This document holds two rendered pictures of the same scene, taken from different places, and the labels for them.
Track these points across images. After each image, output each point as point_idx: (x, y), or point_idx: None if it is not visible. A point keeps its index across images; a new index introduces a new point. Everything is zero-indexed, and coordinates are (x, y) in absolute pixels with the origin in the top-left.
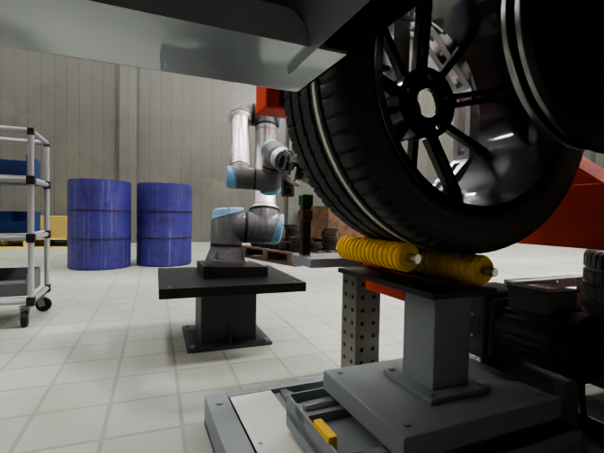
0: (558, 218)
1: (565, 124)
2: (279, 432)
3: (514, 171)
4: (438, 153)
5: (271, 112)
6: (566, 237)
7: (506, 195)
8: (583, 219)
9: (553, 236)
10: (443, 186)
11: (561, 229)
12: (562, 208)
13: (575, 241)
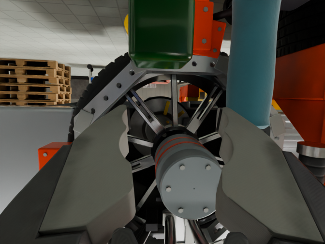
0: (287, 74)
1: (143, 101)
2: None
3: (220, 102)
4: (199, 118)
5: (55, 144)
6: (284, 61)
7: (199, 86)
8: (275, 75)
9: (290, 59)
10: (209, 93)
11: (286, 66)
12: (284, 82)
13: (280, 60)
